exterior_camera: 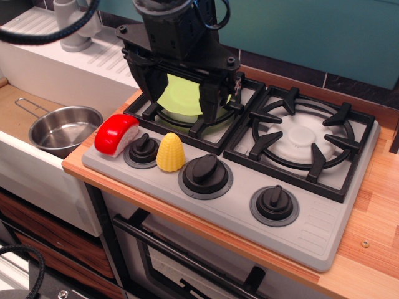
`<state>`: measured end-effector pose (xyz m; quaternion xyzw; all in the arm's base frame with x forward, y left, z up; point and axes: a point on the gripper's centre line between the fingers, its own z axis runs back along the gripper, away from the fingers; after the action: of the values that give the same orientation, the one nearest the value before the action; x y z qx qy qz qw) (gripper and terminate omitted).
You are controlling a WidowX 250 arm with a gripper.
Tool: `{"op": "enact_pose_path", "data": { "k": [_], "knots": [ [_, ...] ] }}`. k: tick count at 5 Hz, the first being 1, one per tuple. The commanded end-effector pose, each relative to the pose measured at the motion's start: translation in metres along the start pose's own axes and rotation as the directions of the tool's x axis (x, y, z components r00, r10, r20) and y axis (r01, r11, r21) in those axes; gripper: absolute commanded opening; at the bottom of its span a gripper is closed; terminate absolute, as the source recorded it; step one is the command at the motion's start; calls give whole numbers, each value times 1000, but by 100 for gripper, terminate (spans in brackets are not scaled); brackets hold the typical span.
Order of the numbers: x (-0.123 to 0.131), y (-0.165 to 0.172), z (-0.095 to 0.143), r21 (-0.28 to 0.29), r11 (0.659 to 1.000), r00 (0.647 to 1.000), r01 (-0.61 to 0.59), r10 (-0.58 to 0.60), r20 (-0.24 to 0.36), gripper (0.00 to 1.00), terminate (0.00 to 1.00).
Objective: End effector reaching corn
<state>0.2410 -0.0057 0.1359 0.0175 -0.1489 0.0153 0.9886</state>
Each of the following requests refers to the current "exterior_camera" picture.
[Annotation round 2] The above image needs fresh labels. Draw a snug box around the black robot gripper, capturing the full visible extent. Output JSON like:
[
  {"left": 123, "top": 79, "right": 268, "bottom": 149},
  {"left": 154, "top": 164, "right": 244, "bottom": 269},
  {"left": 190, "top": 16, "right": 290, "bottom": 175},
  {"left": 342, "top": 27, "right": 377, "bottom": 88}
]
[{"left": 115, "top": 1, "right": 240, "bottom": 122}]

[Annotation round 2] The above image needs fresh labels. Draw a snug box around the yellow toy corn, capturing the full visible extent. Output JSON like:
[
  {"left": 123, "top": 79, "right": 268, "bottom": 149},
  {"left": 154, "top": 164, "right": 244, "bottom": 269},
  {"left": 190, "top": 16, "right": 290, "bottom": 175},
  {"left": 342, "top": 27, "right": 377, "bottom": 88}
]
[{"left": 156, "top": 132, "right": 185, "bottom": 172}]

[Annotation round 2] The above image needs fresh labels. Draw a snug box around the light green plastic plate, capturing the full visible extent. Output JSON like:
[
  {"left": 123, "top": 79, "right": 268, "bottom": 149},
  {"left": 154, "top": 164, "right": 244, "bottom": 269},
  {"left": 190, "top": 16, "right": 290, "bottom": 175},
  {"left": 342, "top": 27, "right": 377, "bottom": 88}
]
[{"left": 156, "top": 73, "right": 235, "bottom": 116}]

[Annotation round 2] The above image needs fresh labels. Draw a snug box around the black left burner grate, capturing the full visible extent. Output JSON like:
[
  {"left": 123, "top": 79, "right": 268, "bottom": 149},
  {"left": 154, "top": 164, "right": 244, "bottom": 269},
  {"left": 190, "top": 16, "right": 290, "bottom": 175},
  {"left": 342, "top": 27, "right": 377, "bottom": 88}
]
[{"left": 124, "top": 72, "right": 266, "bottom": 154}]

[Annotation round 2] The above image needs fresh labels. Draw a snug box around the black burner grate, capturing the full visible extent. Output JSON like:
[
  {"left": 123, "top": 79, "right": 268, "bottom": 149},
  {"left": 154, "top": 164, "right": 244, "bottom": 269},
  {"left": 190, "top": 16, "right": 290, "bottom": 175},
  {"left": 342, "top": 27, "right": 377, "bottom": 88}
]
[
  {"left": 223, "top": 86, "right": 380, "bottom": 203},
  {"left": 124, "top": 72, "right": 266, "bottom": 154}
]

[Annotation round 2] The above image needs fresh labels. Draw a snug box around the black left stove knob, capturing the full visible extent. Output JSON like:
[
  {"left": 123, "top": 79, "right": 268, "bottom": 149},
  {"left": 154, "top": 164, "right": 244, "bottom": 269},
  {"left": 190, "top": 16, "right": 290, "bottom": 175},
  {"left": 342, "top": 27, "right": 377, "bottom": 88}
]
[{"left": 123, "top": 133, "right": 160, "bottom": 169}]

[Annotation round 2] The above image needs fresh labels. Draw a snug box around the black stove knob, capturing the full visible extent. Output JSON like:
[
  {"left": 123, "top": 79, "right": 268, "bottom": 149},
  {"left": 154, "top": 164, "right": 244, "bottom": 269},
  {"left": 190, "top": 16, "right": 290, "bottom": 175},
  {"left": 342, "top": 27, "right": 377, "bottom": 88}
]
[
  {"left": 249, "top": 185, "right": 299, "bottom": 227},
  {"left": 178, "top": 154, "right": 234, "bottom": 201},
  {"left": 123, "top": 133, "right": 160, "bottom": 169}
]

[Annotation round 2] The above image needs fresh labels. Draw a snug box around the red white toy sushi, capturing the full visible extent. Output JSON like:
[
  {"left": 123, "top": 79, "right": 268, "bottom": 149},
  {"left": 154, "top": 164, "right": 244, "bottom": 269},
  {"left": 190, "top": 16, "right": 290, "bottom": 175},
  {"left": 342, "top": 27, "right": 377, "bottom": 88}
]
[{"left": 94, "top": 114, "right": 139, "bottom": 158}]

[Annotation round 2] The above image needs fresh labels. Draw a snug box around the black middle stove knob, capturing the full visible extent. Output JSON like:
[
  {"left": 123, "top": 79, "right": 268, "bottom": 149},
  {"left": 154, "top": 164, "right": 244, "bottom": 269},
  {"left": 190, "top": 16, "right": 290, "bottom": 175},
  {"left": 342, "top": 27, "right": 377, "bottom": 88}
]
[{"left": 178, "top": 154, "right": 234, "bottom": 201}]

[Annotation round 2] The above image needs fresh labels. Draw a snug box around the grey toy stove top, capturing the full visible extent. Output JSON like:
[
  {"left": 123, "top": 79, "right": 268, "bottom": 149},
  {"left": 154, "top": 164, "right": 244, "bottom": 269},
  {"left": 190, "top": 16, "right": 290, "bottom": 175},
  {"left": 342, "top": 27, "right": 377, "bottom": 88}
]
[{"left": 81, "top": 81, "right": 382, "bottom": 273}]

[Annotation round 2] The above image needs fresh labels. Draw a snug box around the white right burner cap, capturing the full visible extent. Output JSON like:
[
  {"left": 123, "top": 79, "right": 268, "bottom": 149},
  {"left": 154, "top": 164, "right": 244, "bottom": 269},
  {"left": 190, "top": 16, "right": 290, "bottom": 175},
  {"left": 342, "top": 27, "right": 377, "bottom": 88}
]
[{"left": 267, "top": 113, "right": 335, "bottom": 164}]

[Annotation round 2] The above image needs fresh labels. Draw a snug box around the stainless steel pot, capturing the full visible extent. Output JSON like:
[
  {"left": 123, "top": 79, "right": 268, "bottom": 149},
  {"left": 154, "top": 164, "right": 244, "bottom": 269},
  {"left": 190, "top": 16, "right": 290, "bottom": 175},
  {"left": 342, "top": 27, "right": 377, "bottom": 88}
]
[{"left": 15, "top": 98, "right": 103, "bottom": 159}]

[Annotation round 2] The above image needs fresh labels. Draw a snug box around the grey toy faucet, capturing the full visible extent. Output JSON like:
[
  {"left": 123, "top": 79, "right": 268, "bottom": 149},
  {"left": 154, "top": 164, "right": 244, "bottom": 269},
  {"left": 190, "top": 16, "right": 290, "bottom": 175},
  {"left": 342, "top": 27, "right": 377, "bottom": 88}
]
[{"left": 52, "top": 0, "right": 102, "bottom": 53}]

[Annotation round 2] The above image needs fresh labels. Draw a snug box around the black right burner grate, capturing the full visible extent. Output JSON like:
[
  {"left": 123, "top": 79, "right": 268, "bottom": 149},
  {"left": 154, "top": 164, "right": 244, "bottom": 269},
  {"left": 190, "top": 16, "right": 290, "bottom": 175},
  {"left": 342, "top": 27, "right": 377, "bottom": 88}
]
[{"left": 223, "top": 86, "right": 380, "bottom": 203}]

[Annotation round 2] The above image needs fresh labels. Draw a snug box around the white toy sink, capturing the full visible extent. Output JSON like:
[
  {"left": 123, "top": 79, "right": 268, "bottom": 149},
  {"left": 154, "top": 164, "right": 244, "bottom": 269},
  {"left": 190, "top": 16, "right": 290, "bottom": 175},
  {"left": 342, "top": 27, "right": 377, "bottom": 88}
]
[{"left": 1, "top": 27, "right": 138, "bottom": 237}]

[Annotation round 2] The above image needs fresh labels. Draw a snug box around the black right stove knob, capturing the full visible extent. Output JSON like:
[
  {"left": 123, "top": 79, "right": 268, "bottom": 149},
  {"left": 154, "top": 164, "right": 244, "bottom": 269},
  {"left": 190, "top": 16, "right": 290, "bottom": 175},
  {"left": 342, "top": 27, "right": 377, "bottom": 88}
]
[{"left": 249, "top": 185, "right": 299, "bottom": 227}]

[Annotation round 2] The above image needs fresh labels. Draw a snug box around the black braided cable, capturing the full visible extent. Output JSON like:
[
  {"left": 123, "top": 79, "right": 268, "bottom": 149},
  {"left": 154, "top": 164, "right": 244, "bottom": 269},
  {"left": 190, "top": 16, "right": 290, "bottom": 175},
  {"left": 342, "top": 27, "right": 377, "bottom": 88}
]
[{"left": 0, "top": 0, "right": 100, "bottom": 46}]

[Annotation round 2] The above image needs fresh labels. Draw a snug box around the black oven door handle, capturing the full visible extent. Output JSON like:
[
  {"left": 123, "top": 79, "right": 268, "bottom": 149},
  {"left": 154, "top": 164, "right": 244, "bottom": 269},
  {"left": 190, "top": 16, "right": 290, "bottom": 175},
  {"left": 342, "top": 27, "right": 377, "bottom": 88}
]
[{"left": 112, "top": 209, "right": 265, "bottom": 298}]

